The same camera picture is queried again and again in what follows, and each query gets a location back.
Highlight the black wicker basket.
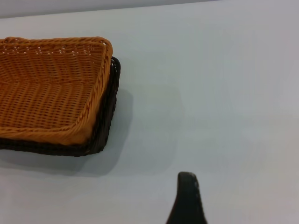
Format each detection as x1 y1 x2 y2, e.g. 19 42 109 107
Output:
0 56 121 157

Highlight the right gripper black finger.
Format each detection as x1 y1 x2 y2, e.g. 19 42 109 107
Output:
165 171 209 224

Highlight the orange wicker basket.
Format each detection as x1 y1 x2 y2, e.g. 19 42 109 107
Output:
0 36 114 146

